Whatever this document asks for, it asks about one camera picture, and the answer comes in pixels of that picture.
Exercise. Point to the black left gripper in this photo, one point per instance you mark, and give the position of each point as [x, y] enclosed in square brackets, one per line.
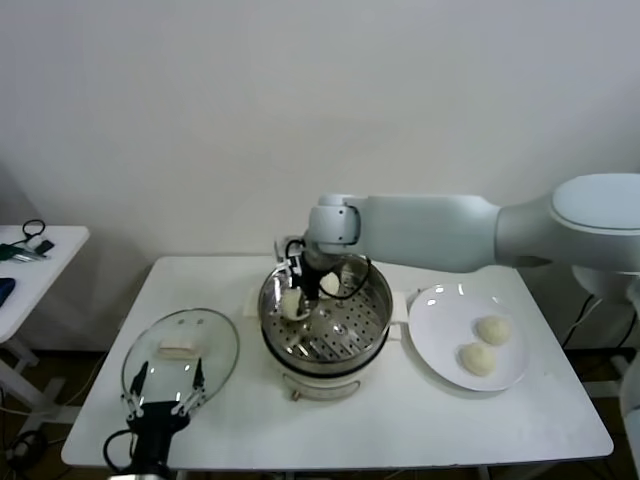
[155, 425]

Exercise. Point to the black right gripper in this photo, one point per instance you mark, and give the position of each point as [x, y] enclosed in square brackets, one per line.
[311, 280]

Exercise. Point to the white steamed baozi bun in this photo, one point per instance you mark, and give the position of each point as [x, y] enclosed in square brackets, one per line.
[292, 306]
[331, 286]
[477, 360]
[492, 331]

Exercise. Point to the round glass pot lid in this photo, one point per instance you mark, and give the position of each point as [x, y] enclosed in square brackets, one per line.
[215, 340]

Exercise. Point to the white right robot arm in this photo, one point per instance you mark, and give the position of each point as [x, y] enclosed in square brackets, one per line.
[425, 225]

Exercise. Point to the stainless steel steamer basket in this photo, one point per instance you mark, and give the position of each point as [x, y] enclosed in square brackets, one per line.
[370, 305]

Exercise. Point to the white electric cooker base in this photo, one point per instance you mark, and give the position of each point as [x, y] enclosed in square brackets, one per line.
[325, 387]

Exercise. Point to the white round plate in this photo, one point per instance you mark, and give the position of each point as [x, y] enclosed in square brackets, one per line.
[440, 320]

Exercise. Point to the white side table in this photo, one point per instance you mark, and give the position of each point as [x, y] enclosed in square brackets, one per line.
[55, 260]

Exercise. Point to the blue object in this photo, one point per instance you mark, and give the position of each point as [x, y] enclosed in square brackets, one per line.
[5, 290]

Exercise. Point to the small black device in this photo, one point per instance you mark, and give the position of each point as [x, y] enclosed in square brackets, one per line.
[45, 246]

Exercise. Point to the green tool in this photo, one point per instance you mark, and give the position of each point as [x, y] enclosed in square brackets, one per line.
[7, 251]

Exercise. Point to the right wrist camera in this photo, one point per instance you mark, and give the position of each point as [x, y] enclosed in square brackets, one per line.
[294, 266]

